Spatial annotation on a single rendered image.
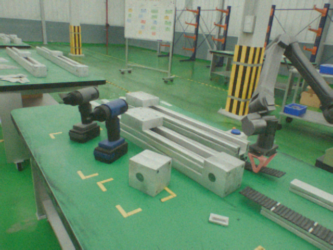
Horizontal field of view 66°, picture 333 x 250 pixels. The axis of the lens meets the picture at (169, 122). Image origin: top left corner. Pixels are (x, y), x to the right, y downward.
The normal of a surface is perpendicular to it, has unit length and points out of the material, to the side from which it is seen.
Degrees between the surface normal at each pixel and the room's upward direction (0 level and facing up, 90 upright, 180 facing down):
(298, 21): 90
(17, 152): 90
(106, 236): 0
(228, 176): 90
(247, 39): 90
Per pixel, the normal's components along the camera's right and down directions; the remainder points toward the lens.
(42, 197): 0.61, 0.32
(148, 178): -0.53, 0.26
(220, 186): -0.73, 0.18
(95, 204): 0.07, -0.94
